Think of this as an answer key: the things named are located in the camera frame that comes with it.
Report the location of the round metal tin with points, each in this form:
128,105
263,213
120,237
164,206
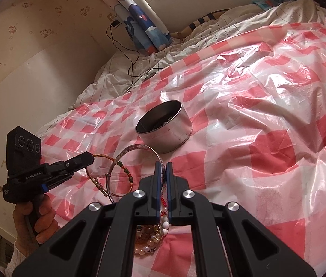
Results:
168,132

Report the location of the dark striped pillow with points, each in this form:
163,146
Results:
206,17

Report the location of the silver bangle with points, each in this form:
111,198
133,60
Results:
128,149

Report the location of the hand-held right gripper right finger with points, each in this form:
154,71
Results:
170,179

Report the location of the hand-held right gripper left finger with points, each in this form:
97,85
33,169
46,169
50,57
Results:
158,179

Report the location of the cream headboard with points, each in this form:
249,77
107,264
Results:
36,92

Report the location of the white lined quilt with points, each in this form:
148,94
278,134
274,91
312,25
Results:
238,20

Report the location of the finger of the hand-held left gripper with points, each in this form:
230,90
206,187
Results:
79,160

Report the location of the black charger plug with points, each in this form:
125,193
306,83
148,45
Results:
114,22

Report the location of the person's left hand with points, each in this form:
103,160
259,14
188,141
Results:
47,210

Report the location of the red checked plastic sheet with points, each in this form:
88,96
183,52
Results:
266,150

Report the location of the person's left forearm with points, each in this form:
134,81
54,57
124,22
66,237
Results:
19,262

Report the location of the blue printed curtain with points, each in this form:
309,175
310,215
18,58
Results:
140,23

